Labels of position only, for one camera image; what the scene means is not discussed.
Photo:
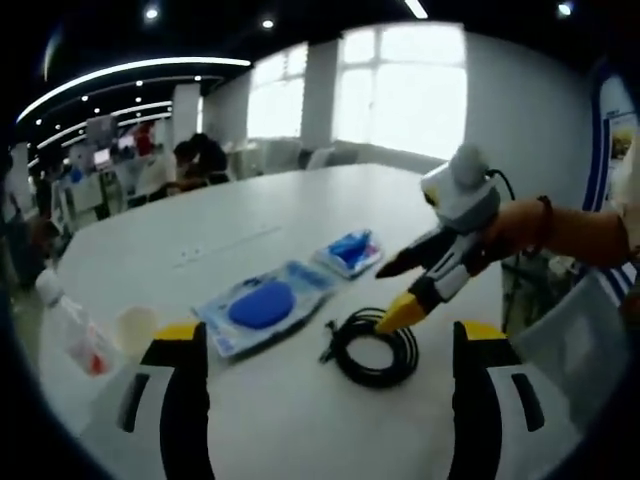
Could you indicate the white table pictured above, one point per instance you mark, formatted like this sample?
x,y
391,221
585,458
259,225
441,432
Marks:
x,y
250,210

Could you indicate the curved ceiling light strip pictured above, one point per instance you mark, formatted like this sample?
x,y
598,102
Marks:
x,y
125,75

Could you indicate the person's right hand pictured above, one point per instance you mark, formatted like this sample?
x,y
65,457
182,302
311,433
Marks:
x,y
517,230

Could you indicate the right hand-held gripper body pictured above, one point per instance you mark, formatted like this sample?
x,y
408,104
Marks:
x,y
465,195

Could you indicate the white paper cup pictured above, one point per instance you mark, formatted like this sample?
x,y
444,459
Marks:
x,y
136,327

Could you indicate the blue disc plastic package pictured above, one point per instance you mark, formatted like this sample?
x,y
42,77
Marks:
x,y
260,310

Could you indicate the blue framed wall poster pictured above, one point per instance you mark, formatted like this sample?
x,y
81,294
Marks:
x,y
612,125

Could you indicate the blue gloves plastic package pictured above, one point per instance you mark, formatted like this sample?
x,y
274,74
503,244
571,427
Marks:
x,y
350,252

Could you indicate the large window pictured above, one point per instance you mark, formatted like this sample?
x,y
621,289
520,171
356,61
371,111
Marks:
x,y
400,90

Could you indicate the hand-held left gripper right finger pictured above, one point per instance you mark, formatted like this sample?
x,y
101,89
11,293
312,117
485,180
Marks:
x,y
475,400

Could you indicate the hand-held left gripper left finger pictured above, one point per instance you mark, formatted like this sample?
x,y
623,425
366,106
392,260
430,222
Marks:
x,y
187,400

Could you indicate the clear plastic water bottle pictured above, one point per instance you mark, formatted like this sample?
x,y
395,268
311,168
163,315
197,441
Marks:
x,y
75,325

